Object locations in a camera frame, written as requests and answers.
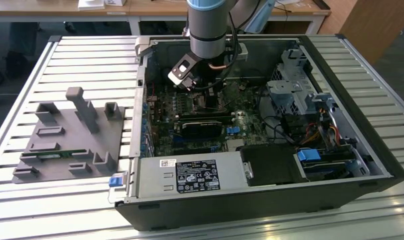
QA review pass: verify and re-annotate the CPU socket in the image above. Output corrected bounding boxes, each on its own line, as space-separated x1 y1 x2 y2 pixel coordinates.
189 92 228 113

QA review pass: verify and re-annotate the green motherboard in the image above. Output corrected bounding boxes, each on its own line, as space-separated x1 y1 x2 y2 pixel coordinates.
144 79 265 157

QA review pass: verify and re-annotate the black graphics card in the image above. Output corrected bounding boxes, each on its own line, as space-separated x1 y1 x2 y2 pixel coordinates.
180 119 224 140

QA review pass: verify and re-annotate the grey perforated drive cage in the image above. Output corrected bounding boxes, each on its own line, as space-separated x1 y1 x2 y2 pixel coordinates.
267 48 325 116

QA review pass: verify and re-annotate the silver chipset heatsink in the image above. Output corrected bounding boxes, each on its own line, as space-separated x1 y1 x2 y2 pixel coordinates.
225 138 248 151

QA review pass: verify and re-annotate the pale blue teach pendant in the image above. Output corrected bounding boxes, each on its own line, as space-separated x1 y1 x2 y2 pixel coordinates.
247 0 276 35

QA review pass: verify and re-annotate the black plastic shroud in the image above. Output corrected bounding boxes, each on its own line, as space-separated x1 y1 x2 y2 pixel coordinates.
239 144 308 188

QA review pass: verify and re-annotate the grey power supply unit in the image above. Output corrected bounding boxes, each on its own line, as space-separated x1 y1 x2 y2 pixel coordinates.
134 149 249 198

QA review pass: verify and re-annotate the white cardboard box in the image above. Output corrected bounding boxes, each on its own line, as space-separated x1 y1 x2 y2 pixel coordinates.
77 0 106 12

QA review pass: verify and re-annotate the grey parts rack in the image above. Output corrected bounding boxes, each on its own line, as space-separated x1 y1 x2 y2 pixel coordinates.
13 86 128 185

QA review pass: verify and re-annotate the blue case latch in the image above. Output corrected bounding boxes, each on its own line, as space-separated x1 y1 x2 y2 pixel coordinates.
108 174 128 188

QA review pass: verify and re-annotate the wooden cabinet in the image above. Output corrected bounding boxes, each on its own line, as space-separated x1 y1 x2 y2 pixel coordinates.
317 0 404 66

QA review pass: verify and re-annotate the black grey PC case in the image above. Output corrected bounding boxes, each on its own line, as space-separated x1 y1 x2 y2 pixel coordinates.
113 33 404 232

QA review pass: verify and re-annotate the green RAM stick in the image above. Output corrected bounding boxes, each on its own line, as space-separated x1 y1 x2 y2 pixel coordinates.
21 148 89 158

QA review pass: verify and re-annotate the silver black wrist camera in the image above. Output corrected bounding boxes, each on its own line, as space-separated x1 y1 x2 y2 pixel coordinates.
167 53 203 89

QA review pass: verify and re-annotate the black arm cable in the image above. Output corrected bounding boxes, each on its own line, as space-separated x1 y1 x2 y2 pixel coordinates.
193 23 243 92

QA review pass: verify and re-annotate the wooden desk white frame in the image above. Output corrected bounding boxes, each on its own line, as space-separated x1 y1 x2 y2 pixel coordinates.
0 0 331 36

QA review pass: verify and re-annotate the yellow orange wire bundle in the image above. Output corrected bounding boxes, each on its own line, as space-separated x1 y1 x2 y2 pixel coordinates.
304 121 341 147

